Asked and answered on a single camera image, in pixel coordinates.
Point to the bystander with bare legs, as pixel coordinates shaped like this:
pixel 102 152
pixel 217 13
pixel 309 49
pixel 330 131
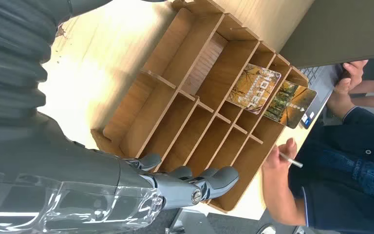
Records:
pixel 372 87

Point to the autumn motel key card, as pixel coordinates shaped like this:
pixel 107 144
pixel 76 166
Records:
pixel 254 88

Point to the grey laptop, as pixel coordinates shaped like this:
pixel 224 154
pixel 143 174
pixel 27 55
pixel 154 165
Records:
pixel 335 32

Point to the person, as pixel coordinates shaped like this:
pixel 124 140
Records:
pixel 345 181

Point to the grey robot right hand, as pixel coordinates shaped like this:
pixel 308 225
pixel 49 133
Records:
pixel 61 181

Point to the wooden slotted card organizer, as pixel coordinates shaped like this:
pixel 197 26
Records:
pixel 161 116

